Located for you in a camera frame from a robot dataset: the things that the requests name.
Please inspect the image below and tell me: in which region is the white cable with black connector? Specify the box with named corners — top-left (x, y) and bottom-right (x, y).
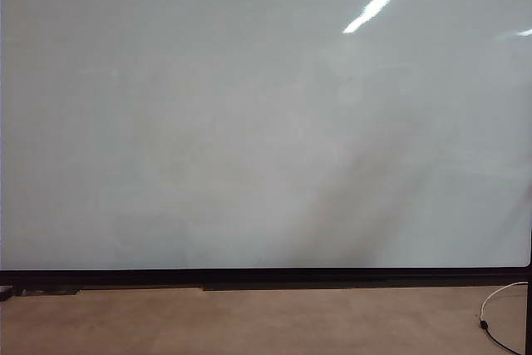
top-left (477, 281), bottom-right (530, 355)

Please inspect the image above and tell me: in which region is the black whiteboard stand post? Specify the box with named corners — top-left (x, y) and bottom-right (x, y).
top-left (524, 265), bottom-right (532, 355)

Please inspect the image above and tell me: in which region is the black whiteboard pen tray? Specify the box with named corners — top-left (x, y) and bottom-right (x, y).
top-left (78, 278), bottom-right (529, 292)

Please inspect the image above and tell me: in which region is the white whiteboard with black frame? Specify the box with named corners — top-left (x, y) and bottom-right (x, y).
top-left (0, 0), bottom-right (532, 280)

